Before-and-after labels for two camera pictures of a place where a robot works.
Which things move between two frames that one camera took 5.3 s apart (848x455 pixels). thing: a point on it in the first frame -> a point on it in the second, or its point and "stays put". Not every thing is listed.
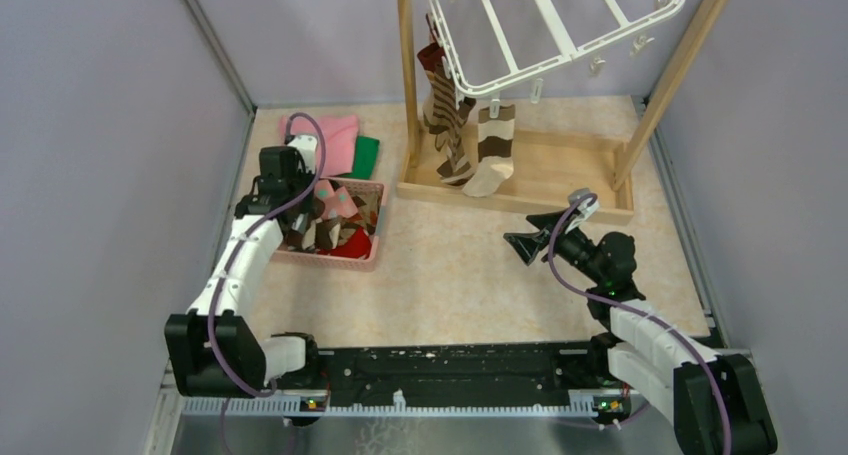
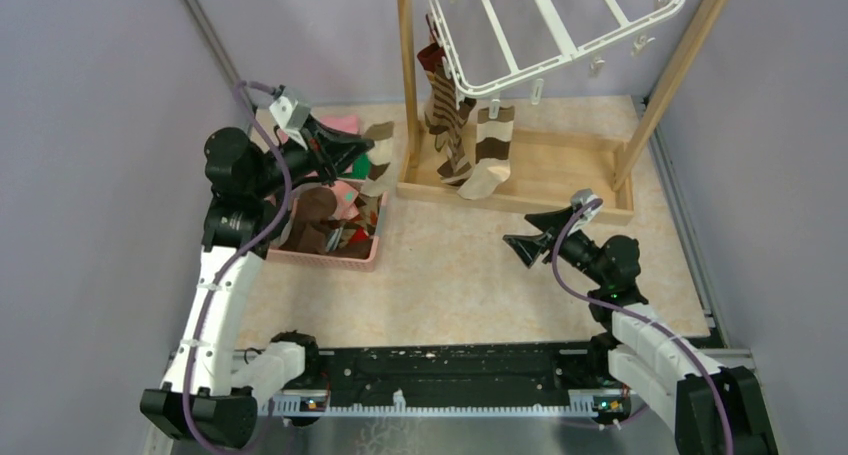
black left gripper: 306,205 -> 322,153
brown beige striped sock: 442,109 stays put
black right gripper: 528,245 stays put
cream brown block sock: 495,152 stays put
